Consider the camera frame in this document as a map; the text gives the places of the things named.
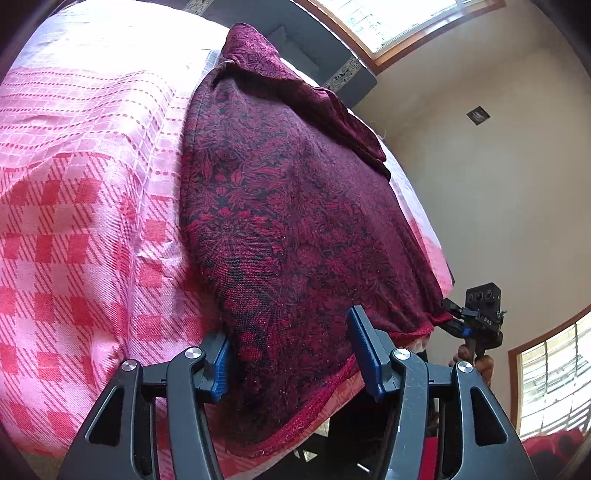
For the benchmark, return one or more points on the black camera box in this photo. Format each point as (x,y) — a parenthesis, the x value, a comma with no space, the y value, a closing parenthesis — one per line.
(486,298)

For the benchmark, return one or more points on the dark grey bed headboard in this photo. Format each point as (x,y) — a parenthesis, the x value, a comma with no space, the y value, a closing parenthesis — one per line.
(303,40)

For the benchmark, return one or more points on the red fabric by window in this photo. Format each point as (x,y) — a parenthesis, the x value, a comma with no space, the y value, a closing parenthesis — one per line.
(551,453)

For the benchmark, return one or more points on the maroon floral patterned cloth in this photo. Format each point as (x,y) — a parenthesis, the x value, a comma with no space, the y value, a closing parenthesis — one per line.
(290,220)

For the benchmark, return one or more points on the person's right hand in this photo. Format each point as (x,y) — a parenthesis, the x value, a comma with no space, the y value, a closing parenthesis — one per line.
(484,364)

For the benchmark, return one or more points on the pink checked bed sheet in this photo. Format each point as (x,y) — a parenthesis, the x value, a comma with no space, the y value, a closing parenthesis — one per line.
(91,262)

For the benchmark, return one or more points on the wooden framed side window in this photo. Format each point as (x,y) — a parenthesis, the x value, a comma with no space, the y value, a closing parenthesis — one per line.
(550,380)

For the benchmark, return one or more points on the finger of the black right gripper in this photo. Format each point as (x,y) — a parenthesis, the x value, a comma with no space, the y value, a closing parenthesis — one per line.
(456,325)

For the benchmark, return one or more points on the dark wall switch plate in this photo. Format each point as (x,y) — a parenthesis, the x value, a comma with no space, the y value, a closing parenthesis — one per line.
(478,115)

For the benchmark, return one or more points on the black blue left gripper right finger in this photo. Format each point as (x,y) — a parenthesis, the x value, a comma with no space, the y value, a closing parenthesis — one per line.
(476,438)

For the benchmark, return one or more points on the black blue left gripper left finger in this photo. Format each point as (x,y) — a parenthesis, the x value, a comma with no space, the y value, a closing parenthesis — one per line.
(117,440)

